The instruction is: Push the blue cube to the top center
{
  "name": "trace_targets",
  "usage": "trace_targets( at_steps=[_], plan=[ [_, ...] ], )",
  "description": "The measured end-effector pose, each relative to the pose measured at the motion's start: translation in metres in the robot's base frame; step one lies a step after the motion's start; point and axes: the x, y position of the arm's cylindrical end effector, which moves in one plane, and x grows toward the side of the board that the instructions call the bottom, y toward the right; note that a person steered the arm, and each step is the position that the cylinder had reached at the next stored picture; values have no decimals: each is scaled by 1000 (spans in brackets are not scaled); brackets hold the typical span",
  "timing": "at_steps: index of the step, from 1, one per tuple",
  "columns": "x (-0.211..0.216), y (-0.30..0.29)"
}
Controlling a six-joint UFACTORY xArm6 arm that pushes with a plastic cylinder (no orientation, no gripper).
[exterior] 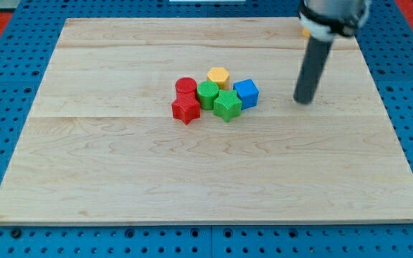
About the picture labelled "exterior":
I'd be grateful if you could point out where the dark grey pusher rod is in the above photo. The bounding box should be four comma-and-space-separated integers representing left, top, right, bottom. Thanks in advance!
293, 37, 333, 105

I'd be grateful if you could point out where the yellow block behind arm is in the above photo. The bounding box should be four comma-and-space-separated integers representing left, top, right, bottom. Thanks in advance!
302, 28, 310, 38

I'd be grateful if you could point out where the blue cube block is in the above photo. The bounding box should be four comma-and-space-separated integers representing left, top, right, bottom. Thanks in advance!
233, 79, 260, 110

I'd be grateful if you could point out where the yellow hexagon block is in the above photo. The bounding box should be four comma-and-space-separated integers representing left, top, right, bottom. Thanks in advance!
206, 67, 230, 90

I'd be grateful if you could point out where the green star block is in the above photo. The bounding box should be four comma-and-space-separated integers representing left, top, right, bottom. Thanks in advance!
213, 90, 242, 123

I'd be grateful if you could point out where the green cylinder block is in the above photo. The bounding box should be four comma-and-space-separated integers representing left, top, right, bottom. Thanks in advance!
196, 80, 219, 110

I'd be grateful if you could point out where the red cylinder block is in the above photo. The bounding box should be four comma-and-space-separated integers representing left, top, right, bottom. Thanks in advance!
175, 77, 197, 97

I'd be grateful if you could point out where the red star block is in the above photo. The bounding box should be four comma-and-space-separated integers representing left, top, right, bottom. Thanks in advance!
171, 95, 201, 125

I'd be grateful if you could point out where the wooden board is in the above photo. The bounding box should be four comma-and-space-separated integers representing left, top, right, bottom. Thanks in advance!
0, 18, 413, 226

